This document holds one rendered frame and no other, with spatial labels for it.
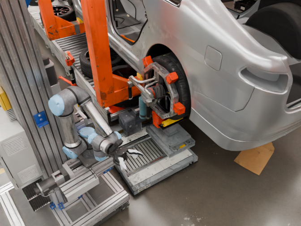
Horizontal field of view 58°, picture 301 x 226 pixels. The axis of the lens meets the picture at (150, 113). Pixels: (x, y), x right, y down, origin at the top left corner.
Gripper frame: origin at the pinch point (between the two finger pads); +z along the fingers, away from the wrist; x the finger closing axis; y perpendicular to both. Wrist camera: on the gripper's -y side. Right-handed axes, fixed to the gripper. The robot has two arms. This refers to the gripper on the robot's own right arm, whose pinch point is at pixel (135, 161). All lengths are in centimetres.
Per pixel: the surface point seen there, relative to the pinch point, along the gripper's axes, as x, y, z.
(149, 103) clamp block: -80, 19, -46
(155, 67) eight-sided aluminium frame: -105, -2, -60
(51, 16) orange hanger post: -165, 13, -287
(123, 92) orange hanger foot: -112, 45, -102
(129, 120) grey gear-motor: -103, 71, -85
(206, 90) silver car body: -92, -7, -1
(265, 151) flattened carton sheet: -191, 97, 50
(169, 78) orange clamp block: -96, -2, -38
